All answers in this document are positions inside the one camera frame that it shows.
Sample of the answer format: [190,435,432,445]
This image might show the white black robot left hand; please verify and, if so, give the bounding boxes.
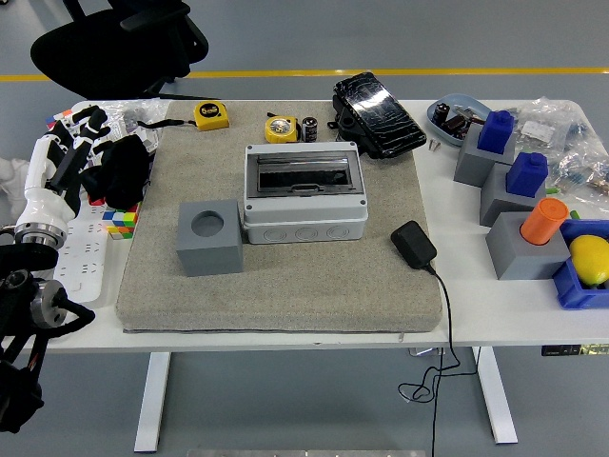
[17,105,115,233]

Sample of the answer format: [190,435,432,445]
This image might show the orange cylinder battery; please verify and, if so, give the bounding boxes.
[519,198,571,247]

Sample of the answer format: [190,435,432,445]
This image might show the large colourful puzzle cube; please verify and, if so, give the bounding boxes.
[45,108,77,132]

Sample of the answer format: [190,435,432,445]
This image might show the black cloth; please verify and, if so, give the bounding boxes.
[80,136,152,210]

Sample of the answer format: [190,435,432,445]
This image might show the small colourful puzzle cube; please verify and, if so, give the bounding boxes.
[101,202,144,242]

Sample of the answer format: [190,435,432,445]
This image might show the white power strip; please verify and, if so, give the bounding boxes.
[51,202,113,305]

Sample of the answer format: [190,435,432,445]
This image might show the clear bags with white packets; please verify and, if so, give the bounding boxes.
[101,99,172,156]

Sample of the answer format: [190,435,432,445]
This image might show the black office chair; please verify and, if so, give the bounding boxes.
[29,0,210,101]

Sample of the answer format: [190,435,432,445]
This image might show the grey block with round hole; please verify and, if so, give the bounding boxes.
[174,198,246,278]

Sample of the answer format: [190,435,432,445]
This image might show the square yellow tape measure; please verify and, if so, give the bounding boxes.
[136,101,230,132]

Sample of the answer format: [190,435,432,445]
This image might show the white table leg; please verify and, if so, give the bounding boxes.
[133,351,171,453]
[473,346,519,446]

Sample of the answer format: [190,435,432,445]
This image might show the round yellow tape measure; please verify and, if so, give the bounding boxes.
[264,113,302,145]

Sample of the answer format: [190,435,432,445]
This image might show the grey-brown mat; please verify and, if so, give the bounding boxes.
[115,99,443,334]

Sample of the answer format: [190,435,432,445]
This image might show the glossy black wrapped case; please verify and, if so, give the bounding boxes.
[326,70,428,161]

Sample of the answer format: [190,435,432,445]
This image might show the black power adapter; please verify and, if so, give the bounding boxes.
[389,219,438,270]

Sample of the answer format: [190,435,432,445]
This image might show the brown electronic parts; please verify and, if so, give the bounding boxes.
[442,112,473,140]

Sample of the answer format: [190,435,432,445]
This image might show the grey holder block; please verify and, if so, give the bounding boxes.
[452,123,518,188]
[484,211,572,281]
[479,163,548,228]

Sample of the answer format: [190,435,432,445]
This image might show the blue-grey dish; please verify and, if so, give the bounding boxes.
[426,92,491,148]

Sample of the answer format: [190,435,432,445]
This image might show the blue bottle-shaped block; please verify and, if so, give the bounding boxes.
[477,109,517,156]
[504,151,548,197]

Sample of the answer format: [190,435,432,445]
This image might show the clear bag with white label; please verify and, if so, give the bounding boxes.
[514,97,596,158]

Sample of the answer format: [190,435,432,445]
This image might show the blue plastic bin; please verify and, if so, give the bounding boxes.
[551,218,609,310]

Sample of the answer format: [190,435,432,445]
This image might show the clear bag of small parts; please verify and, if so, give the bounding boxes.
[546,137,609,213]

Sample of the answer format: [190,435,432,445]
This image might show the yellow lemon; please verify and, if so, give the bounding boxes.
[568,233,609,288]

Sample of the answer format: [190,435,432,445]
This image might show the black table control panel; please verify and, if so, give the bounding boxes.
[540,343,609,357]

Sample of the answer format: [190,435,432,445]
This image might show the black adapter cord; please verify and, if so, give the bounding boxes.
[397,263,479,457]

